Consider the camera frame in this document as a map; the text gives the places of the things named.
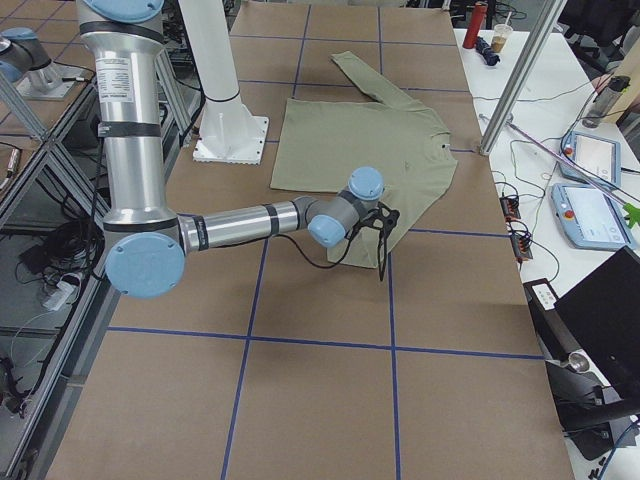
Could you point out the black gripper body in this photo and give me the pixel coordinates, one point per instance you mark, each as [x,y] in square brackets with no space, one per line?
[382,248]

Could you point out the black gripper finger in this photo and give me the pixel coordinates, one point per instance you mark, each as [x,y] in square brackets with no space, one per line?
[382,254]

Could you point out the sage green long-sleeve shirt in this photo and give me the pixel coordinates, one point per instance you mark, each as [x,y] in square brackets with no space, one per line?
[322,143]

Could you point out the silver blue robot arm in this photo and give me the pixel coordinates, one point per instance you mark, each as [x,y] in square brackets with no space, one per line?
[26,64]
[147,242]

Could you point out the orange black connector board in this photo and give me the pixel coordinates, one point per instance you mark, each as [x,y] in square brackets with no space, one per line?
[519,234]

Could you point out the black box white label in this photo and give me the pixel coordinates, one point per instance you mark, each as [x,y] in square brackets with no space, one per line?
[555,335]

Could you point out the dark blue folded umbrella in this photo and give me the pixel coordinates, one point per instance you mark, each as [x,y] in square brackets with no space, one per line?
[484,49]

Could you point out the near teach pendant tablet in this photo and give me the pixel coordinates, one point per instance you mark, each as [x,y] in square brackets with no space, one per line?
[589,219]

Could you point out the teach pendant tablet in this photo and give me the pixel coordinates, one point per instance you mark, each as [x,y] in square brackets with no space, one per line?
[589,219]
[597,157]

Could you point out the iced coffee plastic cup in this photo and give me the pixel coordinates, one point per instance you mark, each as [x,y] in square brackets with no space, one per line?
[501,33]

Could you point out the red water bottle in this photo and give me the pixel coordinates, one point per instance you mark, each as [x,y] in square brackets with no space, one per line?
[479,12]

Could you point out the far teach pendant tablet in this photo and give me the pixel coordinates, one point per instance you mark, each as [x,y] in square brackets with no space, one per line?
[597,157]

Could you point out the black laptop computer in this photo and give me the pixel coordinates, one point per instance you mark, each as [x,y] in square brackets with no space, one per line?
[602,314]

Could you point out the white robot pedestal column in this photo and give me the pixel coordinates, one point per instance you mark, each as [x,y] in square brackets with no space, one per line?
[228,132]

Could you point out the aluminium frame post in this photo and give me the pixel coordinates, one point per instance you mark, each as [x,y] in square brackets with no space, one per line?
[530,53]

